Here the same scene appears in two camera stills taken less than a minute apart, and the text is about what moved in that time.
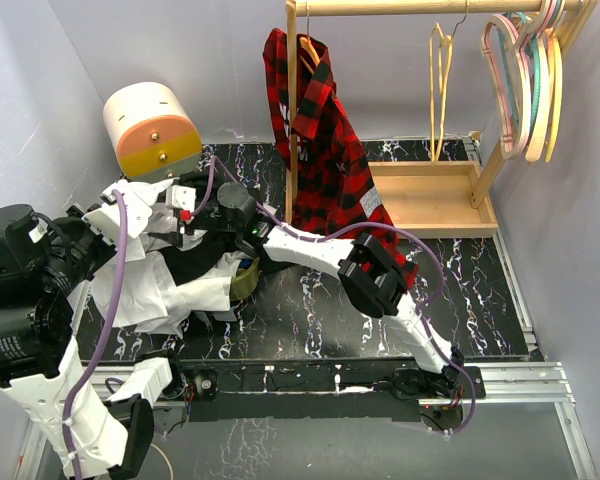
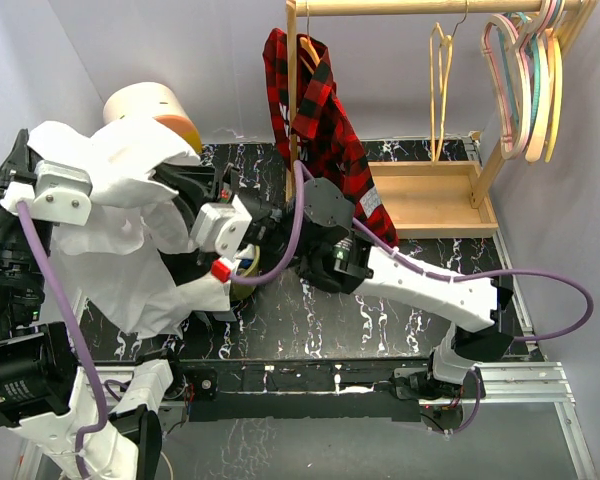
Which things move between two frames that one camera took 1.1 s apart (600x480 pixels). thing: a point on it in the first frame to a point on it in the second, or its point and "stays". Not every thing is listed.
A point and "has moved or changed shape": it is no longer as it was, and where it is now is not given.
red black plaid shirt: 336,184 stays
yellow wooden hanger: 558,92 stays
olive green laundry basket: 244,282 stays
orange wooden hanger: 307,45 stays
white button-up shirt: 154,299 has moved or changed shape
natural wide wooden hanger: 533,151 stays
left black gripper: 74,220 to 18,163
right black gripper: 188,228 to 194,186
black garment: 189,262 stays
